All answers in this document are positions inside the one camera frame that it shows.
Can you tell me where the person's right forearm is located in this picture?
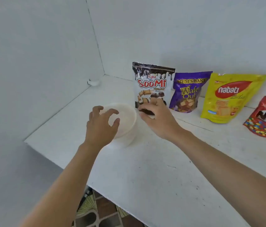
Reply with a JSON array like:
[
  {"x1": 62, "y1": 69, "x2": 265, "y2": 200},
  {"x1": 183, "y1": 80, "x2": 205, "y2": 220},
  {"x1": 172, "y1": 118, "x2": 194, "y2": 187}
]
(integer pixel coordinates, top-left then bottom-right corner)
[{"x1": 173, "y1": 130, "x2": 266, "y2": 227}]

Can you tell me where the purple snack bag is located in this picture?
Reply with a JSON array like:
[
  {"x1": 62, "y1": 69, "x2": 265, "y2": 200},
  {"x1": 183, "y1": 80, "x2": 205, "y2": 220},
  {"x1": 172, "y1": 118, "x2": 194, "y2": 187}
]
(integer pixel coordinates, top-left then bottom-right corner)
[{"x1": 169, "y1": 71, "x2": 213, "y2": 114}]

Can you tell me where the yellow snack bag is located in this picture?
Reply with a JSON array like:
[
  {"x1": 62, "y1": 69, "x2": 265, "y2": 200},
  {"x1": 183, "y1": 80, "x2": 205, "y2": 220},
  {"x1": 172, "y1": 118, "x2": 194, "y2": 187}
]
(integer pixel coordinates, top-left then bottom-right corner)
[{"x1": 200, "y1": 73, "x2": 266, "y2": 124}]

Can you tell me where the person's right hand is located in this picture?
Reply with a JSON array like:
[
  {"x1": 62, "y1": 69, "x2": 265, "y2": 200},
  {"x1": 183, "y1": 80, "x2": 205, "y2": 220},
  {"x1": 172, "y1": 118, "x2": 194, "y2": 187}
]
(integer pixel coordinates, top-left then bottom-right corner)
[{"x1": 137, "y1": 98, "x2": 191, "y2": 143}]

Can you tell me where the person's left hand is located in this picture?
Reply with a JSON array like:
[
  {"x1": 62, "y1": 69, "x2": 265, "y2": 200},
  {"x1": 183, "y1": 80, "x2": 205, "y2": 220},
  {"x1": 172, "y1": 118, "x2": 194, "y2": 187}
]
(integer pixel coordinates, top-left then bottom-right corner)
[{"x1": 84, "y1": 105, "x2": 121, "y2": 153}]

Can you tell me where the black white snack bag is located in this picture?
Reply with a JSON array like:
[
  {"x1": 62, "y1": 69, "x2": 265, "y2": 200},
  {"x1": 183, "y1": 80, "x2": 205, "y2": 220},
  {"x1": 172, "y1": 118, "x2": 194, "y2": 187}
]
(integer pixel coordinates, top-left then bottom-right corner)
[{"x1": 132, "y1": 61, "x2": 176, "y2": 116}]

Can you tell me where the person's left forearm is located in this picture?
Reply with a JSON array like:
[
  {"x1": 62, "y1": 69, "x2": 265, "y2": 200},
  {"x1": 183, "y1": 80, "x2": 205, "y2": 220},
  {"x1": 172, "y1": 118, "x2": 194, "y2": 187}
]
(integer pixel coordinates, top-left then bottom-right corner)
[{"x1": 19, "y1": 143, "x2": 101, "y2": 227}]

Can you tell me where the stack of white bowls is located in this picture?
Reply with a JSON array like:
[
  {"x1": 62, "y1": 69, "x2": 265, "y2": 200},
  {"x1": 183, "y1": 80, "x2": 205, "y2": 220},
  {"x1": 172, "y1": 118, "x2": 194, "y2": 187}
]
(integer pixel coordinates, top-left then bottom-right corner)
[{"x1": 99, "y1": 102, "x2": 138, "y2": 148}]

